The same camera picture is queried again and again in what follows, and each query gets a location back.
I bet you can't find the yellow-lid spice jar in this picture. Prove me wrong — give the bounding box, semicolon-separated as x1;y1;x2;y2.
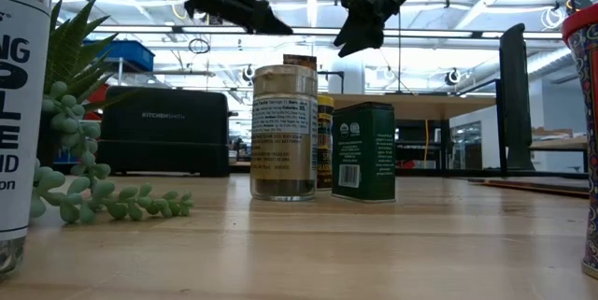
316;94;335;192

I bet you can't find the tan-lid clear spice jar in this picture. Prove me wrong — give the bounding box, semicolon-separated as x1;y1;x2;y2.
249;64;319;202

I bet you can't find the white-lid spice jar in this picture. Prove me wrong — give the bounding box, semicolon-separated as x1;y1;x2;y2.
0;0;58;279

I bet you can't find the wooden shelf with black legs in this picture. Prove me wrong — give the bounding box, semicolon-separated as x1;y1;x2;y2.
317;70;508;179

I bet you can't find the blue storage bin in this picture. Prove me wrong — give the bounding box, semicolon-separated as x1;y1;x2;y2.
83;39;156;73

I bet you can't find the black two-slot toaster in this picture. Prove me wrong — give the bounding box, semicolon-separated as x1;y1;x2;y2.
96;85;230;179

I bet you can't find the black upright panel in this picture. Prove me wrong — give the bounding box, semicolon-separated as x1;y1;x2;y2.
498;22;536;172

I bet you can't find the artificial succulent plant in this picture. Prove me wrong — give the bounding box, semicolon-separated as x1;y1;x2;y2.
28;0;195;225

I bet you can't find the wooden background desk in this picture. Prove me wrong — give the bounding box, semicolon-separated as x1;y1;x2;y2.
530;136;591;174

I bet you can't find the canyon picture book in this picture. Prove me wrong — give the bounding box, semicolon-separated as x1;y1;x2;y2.
466;177;591;199

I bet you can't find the black ceiling cable reel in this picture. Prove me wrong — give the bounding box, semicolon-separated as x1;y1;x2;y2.
567;0;593;14

